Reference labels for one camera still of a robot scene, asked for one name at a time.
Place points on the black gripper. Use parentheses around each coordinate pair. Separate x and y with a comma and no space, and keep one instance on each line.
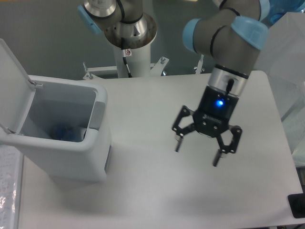
(214,114)

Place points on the clear plastic water bottle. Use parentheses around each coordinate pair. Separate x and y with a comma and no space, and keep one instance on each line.
(66,132)

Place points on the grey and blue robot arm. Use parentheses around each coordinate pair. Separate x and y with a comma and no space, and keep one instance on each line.
(234,37)

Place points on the white trash can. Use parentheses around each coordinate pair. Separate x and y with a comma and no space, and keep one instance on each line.
(77,103)

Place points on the white trash can lid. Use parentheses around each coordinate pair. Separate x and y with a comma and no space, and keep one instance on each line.
(16,91)

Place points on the metal clamp bolt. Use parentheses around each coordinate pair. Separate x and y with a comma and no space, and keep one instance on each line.
(198,69)

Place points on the translucent plastic box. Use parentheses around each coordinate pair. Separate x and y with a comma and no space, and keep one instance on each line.
(283,60)

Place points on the black device at edge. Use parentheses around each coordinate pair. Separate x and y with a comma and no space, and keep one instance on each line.
(297,205)

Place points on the blue water jug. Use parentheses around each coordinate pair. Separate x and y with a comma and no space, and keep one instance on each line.
(278,8)

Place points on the paper sheet in plastic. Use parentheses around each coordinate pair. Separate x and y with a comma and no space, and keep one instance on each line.
(11,166)

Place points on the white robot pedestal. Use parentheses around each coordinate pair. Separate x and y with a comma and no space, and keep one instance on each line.
(132,57)

